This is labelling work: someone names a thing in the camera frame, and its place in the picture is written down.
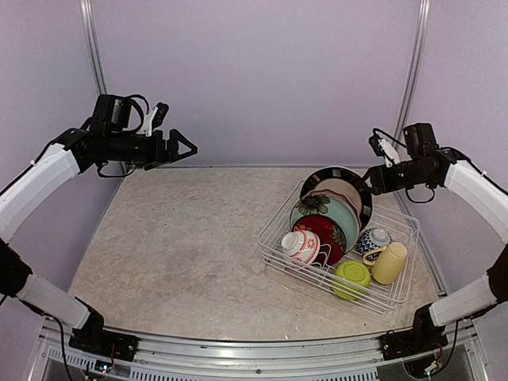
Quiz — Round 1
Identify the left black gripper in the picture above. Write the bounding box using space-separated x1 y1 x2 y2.
106 127 198 170

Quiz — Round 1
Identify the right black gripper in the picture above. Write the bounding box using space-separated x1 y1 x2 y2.
359 158 433 195

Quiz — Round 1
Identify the black rimmed beige plate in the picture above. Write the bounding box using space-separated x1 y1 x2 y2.
299 167 373 233

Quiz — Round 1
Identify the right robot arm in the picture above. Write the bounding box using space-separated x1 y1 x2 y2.
359 123 507 352

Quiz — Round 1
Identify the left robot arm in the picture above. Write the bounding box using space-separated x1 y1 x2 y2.
1 94 198 353

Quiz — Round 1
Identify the pink scalloped plate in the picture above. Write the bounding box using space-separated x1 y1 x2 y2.
297 189 361 241

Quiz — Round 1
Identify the light teal floral plate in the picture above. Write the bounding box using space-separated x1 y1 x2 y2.
290 190 360 253

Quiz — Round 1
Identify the blue white patterned cup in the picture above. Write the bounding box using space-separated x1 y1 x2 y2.
356 227 392 255

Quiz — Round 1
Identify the red floral bowl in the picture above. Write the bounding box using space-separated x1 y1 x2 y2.
292 214 347 266

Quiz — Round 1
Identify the yellow mug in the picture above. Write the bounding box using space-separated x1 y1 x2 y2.
363 242 408 285

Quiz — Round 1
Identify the white red patterned bowl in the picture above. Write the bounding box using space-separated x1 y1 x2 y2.
281 230 321 268

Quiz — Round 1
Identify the lime green bowl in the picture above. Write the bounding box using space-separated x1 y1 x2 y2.
330 260 371 301

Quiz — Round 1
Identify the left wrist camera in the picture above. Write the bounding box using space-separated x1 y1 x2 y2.
139 102 171 137

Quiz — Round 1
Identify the white wire dish rack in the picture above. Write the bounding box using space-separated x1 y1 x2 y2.
257 182 420 315

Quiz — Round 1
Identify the left aluminium corner post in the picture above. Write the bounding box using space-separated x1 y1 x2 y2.
79 0 108 95

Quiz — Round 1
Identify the aluminium corner post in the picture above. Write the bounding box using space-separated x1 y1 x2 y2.
394 0 432 139
79 0 108 95

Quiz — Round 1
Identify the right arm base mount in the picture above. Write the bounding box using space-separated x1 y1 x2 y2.
379 329 448 360

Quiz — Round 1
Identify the right aluminium corner post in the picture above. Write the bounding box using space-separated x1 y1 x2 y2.
394 0 432 139

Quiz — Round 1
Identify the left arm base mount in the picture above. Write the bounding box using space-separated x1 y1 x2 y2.
69 331 139 362

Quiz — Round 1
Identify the aluminium front rail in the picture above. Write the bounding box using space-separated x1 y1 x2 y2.
37 321 489 381

